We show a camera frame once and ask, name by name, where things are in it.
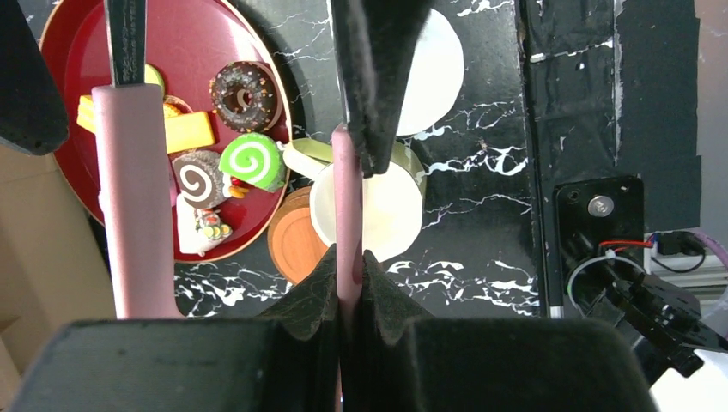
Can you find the wooden coaster stack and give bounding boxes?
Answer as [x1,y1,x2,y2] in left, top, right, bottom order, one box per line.
[267,186,328,285]

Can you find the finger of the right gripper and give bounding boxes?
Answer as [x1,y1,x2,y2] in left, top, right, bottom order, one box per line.
[1,1,69,156]
[328,0,433,178]

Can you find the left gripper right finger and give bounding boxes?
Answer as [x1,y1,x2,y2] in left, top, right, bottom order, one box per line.
[343,252,655,411]

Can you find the tan plastic toolbox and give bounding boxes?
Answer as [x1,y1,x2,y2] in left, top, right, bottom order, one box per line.
[1,147,115,400]

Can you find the orange round toy biscuit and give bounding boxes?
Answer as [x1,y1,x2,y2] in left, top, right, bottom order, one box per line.
[163,94,193,118]

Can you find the green swirl roll cake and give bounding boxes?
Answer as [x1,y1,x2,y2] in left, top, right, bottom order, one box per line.
[219,132,287,192]

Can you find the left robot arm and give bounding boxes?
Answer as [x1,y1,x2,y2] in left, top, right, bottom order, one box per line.
[11,248,727,411]

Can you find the yellow green mug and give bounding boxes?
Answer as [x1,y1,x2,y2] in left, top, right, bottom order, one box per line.
[282,138,427,262]

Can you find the green toy macaron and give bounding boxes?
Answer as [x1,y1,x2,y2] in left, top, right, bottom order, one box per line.
[144,64,166,96]

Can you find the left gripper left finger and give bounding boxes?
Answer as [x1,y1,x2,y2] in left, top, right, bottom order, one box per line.
[10,249,338,411]

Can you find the pink handled metal tongs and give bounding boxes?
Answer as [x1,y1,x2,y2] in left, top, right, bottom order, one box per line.
[90,0,365,323]

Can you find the brown swirl roll cake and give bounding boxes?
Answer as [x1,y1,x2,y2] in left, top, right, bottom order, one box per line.
[172,150,227,209]

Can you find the red round tray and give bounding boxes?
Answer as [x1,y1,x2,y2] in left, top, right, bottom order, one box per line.
[40,1,285,264]

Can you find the white toy cake slice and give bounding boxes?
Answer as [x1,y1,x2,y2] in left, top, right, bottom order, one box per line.
[176,194,233,257]

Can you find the chocolate toy donut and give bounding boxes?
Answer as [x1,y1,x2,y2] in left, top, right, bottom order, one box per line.
[209,61,283,133]

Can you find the white grey mug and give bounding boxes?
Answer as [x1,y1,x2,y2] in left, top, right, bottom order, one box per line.
[397,9,464,136]

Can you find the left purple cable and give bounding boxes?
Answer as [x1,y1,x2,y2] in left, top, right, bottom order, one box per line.
[690,230,728,271]

